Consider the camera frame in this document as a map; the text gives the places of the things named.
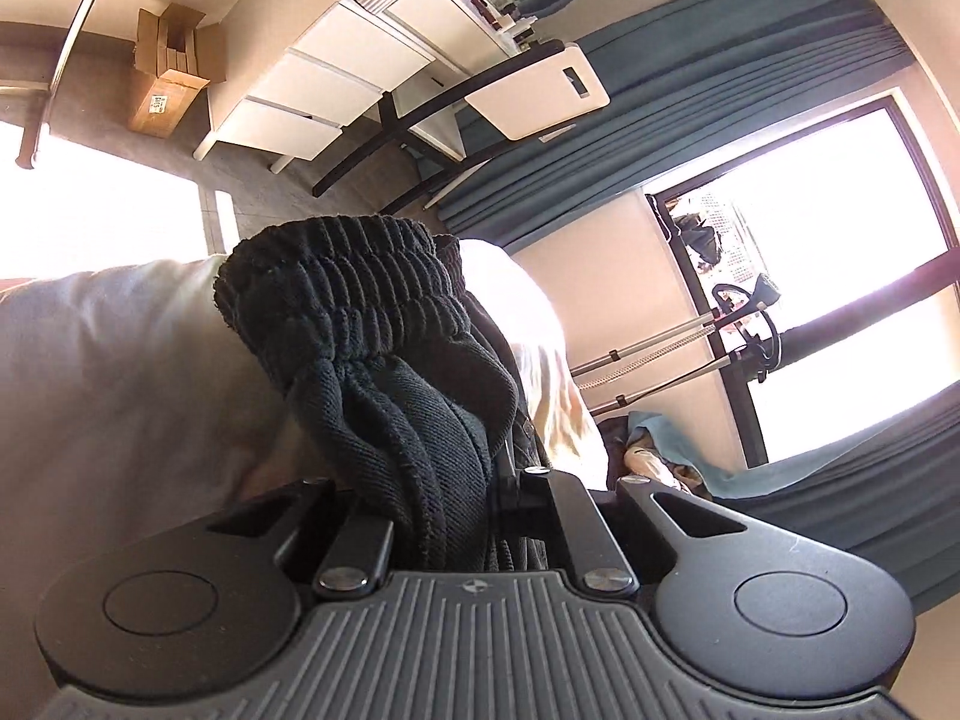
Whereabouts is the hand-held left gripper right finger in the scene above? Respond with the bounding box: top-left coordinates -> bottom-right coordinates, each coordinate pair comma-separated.
491,465 -> 762,601

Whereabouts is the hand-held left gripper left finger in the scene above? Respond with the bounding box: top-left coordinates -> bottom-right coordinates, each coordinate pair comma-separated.
199,476 -> 396,602

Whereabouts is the black ribbed-hem sweatshirt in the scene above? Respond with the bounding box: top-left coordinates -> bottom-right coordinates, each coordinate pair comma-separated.
214,216 -> 557,575

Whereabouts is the beige puffer jacket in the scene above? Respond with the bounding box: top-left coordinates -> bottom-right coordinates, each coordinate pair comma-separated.
626,442 -> 706,496

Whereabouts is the light blue cloth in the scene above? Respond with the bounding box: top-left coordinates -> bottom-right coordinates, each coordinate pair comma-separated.
630,411 -> 751,500

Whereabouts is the pastel printed bed cover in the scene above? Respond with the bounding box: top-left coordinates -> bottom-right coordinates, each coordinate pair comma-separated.
0,238 -> 608,541

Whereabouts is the hanging laundry outside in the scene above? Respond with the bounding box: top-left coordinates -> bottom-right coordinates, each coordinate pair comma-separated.
664,191 -> 732,267

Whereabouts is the dark framed window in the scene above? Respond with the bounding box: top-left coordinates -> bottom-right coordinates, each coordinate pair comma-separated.
645,86 -> 960,466

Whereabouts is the white dresser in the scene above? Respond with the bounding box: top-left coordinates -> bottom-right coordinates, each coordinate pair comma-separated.
196,0 -> 556,173

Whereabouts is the cardboard box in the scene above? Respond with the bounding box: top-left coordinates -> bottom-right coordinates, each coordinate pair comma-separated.
127,4 -> 226,137

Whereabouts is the group of small cosmetic bottles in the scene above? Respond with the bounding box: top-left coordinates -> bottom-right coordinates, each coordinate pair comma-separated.
469,0 -> 541,53

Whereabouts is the white chair with dark frame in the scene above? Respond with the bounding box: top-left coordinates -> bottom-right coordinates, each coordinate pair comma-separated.
311,37 -> 612,215

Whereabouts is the chrome metal rail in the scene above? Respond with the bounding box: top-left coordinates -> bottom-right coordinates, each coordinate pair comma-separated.
0,0 -> 127,170

